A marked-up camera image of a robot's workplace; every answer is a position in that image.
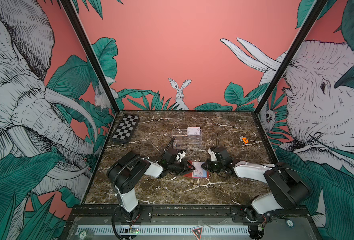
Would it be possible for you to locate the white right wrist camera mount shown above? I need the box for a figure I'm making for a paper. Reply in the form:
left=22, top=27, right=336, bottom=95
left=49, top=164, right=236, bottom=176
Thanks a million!
left=208, top=147, right=218, bottom=162

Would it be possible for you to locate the orange toy car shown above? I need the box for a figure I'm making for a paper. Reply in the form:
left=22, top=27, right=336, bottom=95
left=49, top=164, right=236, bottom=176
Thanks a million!
left=240, top=137, right=249, bottom=144

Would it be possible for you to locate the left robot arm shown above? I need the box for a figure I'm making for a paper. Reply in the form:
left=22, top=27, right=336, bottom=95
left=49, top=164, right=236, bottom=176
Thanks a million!
left=107, top=148, right=196, bottom=214

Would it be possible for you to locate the black corner frame post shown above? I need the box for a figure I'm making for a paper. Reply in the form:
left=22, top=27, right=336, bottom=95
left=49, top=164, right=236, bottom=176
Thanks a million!
left=254, top=0, right=328, bottom=115
left=60, top=0, right=120, bottom=114

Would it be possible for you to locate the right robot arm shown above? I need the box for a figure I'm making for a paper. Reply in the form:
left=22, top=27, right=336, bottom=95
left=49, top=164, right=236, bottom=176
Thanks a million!
left=202, top=147, right=310, bottom=223

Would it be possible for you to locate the red leather card holder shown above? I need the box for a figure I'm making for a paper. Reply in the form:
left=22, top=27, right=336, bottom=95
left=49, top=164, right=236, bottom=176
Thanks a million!
left=184, top=161, right=209, bottom=179

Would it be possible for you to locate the black corner frame post right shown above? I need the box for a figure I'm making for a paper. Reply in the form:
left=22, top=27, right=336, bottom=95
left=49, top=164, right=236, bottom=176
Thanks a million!
left=254, top=0, right=328, bottom=115

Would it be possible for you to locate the black corner frame post left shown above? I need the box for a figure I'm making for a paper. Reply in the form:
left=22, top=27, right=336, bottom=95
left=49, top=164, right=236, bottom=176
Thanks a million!
left=60, top=0, right=120, bottom=114

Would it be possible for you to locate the clear acrylic card display rack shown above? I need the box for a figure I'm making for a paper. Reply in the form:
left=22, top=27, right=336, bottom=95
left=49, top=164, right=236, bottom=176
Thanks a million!
left=172, top=129, right=202, bottom=151

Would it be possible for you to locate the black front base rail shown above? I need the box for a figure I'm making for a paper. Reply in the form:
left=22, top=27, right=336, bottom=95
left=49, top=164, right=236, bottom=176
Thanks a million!
left=67, top=204, right=313, bottom=224

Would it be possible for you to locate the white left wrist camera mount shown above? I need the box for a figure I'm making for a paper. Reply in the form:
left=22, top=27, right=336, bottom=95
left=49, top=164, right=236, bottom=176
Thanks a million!
left=176, top=150, right=186, bottom=163

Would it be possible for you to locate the red warning triangle sticker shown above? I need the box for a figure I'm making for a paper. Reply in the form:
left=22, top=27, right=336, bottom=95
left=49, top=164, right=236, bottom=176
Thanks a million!
left=192, top=227, right=203, bottom=240

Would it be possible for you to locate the folded black chess board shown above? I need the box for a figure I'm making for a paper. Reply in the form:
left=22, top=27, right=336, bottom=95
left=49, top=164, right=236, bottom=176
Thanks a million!
left=112, top=114, right=140, bottom=144

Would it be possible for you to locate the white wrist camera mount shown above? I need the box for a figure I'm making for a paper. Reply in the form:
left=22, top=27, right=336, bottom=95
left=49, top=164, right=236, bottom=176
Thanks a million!
left=176, top=150, right=186, bottom=163
left=208, top=147, right=218, bottom=162

